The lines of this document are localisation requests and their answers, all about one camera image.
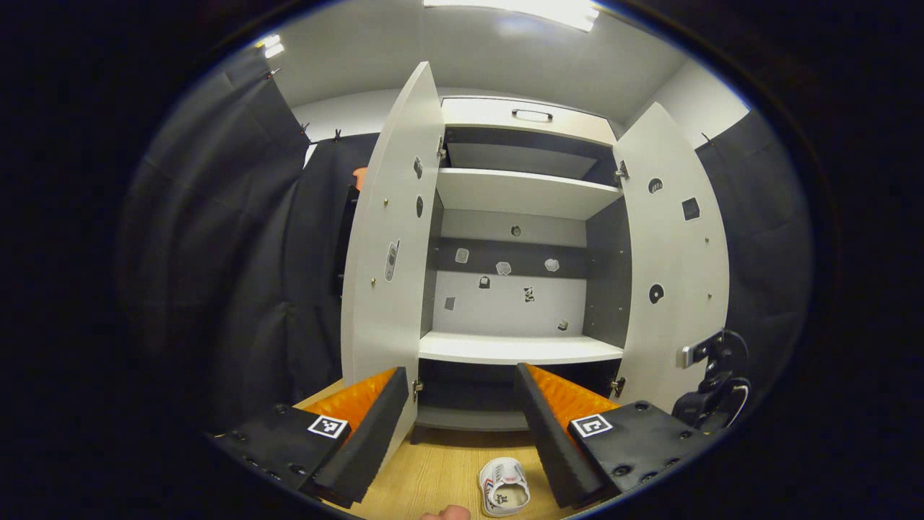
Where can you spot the white cabinet drawer front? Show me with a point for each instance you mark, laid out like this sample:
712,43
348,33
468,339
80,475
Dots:
491,115

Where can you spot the black backdrop cloth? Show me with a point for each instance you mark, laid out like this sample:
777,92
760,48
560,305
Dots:
238,253
765,238

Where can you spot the ceiling light panel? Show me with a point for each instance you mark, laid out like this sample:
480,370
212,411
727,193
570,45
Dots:
271,47
520,11

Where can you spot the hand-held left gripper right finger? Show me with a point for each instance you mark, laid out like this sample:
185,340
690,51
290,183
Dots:
545,440

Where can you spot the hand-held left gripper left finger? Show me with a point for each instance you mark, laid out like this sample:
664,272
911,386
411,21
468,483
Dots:
372,440

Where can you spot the white cabinet shelf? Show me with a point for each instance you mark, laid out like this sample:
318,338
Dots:
520,191
520,348

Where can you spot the white shoe cabinet door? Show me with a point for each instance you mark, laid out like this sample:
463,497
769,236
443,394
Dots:
671,245
390,217

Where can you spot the white sneaker shoe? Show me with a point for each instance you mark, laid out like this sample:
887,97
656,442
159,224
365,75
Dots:
505,480

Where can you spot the white shoe cabinet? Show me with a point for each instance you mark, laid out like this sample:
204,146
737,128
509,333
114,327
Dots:
512,310

